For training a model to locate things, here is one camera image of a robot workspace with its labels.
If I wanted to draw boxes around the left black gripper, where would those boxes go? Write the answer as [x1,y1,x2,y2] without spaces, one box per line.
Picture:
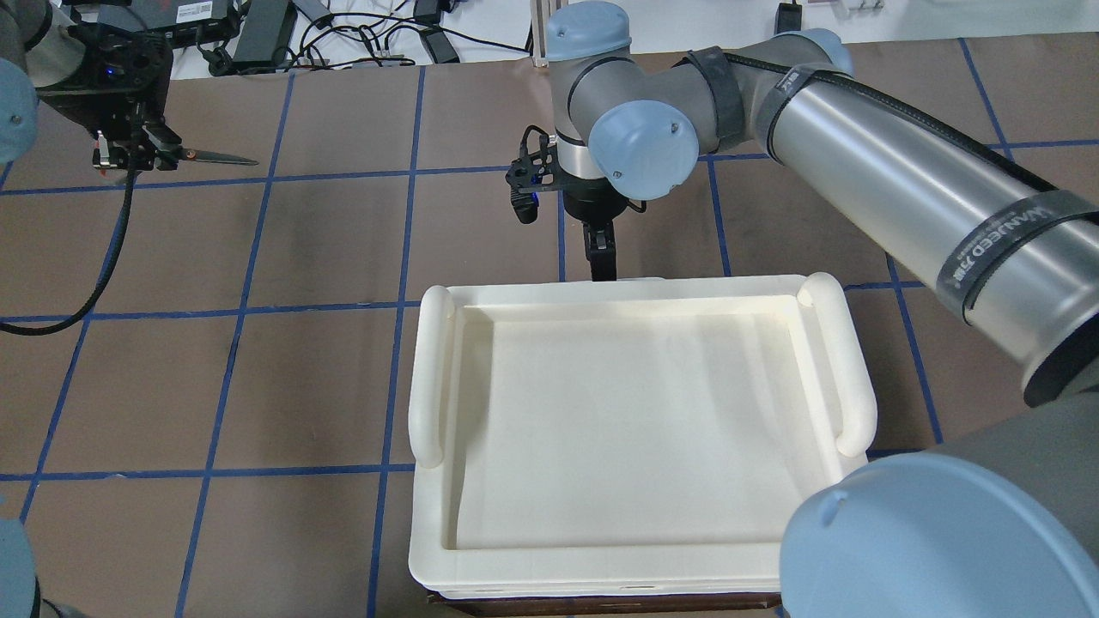
[38,23,182,172]

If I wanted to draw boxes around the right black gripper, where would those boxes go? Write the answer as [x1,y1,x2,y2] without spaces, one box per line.
[562,187,631,282]

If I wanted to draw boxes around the black orange scissors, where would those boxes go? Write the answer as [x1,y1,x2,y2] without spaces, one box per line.
[135,144,258,172]

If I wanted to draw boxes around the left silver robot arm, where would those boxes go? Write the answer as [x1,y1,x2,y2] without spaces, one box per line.
[1,1,182,336]

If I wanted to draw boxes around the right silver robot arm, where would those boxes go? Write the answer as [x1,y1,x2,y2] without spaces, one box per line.
[544,1,1096,617]

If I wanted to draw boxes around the white foam tray box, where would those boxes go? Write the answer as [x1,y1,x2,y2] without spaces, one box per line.
[408,273,877,602]

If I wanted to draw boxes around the dark brown wooden cabinet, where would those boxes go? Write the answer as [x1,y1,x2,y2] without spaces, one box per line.
[425,591,781,617]

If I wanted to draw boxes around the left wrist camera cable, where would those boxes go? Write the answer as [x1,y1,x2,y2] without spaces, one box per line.
[0,167,138,336]

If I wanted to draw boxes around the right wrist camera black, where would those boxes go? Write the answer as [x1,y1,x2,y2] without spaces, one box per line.
[506,125,560,227]

